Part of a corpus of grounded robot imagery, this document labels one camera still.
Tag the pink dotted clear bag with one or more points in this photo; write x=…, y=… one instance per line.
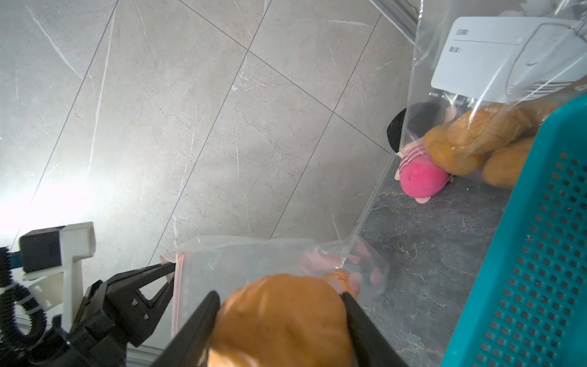
x=227, y=263

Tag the plush doll pink black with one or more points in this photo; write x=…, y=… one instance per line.
x=419, y=176

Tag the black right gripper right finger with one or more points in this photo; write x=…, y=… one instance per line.
x=371, y=349

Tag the wrinkled brown potato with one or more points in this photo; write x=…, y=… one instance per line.
x=344, y=281

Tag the teal plastic basket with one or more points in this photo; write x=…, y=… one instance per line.
x=528, y=304

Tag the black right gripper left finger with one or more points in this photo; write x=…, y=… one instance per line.
x=190, y=347

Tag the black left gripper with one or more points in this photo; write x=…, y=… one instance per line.
x=115, y=314

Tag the yellow potato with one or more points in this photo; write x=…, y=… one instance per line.
x=504, y=167

